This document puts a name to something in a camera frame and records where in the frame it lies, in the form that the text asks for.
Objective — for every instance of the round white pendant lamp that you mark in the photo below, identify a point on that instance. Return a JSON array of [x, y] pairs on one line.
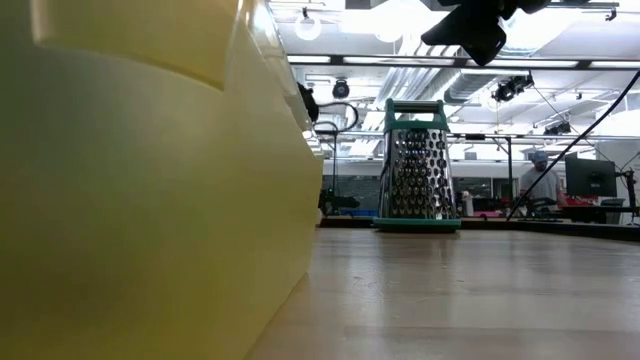
[[307, 38]]

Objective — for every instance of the black ceiling camera cluster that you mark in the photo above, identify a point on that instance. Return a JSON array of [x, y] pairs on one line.
[[510, 89]]

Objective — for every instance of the person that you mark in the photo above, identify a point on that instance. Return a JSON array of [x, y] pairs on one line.
[[542, 185]]

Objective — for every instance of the metal box grater teal trim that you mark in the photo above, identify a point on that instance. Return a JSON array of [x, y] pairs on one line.
[[415, 175]]

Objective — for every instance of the background black robot arm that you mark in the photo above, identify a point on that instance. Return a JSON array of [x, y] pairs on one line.
[[337, 202]]

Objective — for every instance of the round black ceiling device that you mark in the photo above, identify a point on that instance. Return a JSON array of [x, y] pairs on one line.
[[341, 89]]

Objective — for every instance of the black computer monitor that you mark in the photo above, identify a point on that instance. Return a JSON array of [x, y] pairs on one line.
[[590, 177]]

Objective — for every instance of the black aluminium table frame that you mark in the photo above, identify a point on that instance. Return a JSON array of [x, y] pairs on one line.
[[550, 229]]

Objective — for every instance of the overhead light bar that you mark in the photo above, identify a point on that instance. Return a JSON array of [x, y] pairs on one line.
[[338, 59]]

